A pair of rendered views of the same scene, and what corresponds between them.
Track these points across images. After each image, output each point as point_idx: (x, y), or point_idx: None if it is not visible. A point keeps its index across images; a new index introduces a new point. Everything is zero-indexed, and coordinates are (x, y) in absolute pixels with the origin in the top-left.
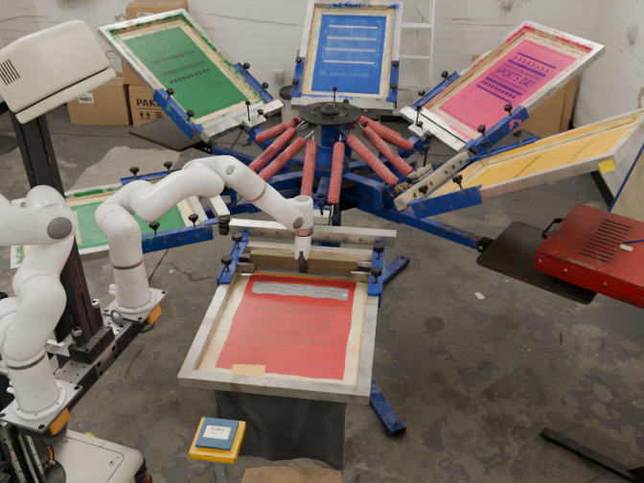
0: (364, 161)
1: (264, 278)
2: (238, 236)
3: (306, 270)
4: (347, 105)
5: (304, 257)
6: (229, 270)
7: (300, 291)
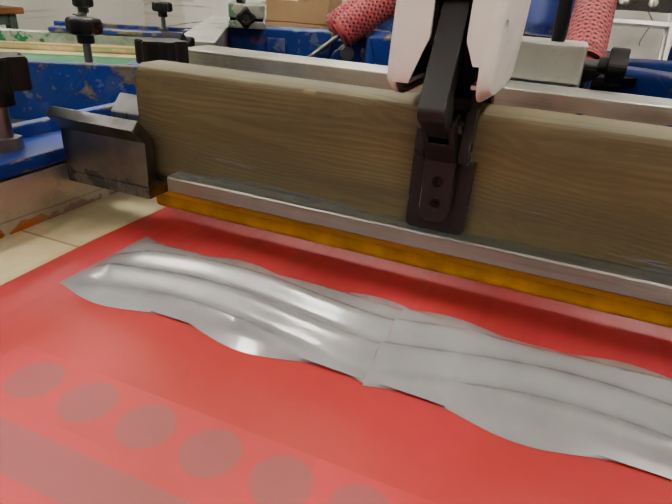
0: (637, 59)
1: (208, 237)
2: (160, 41)
3: (457, 214)
4: None
5: (464, 96)
6: (8, 147)
7: (385, 354)
